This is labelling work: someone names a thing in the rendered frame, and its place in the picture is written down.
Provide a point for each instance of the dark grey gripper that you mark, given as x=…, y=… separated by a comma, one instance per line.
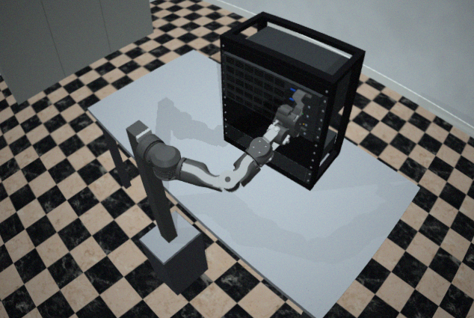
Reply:
x=291, y=118

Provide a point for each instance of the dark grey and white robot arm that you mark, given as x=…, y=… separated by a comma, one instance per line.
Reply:
x=167, y=162

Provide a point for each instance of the black server rack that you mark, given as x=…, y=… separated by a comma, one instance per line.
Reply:
x=262, y=72

